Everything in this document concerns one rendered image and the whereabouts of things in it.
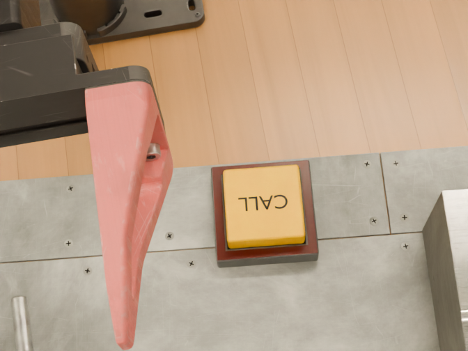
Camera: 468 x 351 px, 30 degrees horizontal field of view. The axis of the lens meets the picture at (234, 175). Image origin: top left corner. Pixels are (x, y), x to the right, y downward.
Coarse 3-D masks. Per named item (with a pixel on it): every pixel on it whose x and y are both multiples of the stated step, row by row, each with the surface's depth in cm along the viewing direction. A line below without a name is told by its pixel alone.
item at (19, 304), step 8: (24, 296) 66; (16, 304) 66; (24, 304) 66; (16, 312) 66; (24, 312) 66; (16, 320) 65; (24, 320) 65; (16, 328) 65; (24, 328) 65; (16, 336) 65; (24, 336) 65; (16, 344) 65; (24, 344) 65; (32, 344) 65
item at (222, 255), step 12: (216, 168) 70; (228, 168) 70; (240, 168) 70; (300, 168) 70; (216, 180) 70; (216, 192) 70; (216, 204) 69; (312, 204) 69; (216, 216) 69; (312, 216) 69; (216, 228) 69; (312, 228) 68; (216, 240) 68; (312, 240) 68; (228, 252) 68; (240, 252) 68; (252, 252) 68; (264, 252) 68; (276, 252) 68; (288, 252) 68; (300, 252) 68; (312, 252) 67
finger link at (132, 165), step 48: (0, 48) 27; (48, 48) 27; (0, 96) 27; (48, 96) 27; (96, 96) 27; (144, 96) 27; (96, 144) 27; (144, 144) 27; (96, 192) 27; (144, 192) 31; (144, 240) 30
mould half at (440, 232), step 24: (456, 192) 61; (432, 216) 65; (456, 216) 61; (432, 240) 66; (456, 240) 60; (432, 264) 67; (456, 264) 60; (432, 288) 67; (456, 288) 59; (456, 312) 60; (456, 336) 60
